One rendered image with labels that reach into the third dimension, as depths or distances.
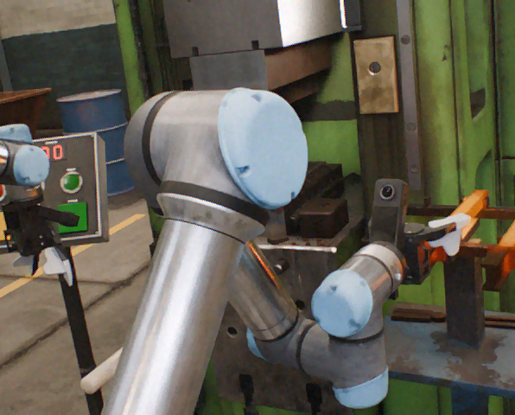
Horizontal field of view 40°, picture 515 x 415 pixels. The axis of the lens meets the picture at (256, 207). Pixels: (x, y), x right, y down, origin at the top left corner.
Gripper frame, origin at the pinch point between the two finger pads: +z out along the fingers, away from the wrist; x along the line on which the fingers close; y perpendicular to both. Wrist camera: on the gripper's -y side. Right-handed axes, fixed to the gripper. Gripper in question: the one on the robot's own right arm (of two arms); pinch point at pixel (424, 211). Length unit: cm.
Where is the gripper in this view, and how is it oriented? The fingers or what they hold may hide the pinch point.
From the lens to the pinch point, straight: 119.4
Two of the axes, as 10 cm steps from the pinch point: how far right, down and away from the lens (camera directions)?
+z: 5.2, -3.0, 8.0
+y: 1.3, 9.5, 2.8
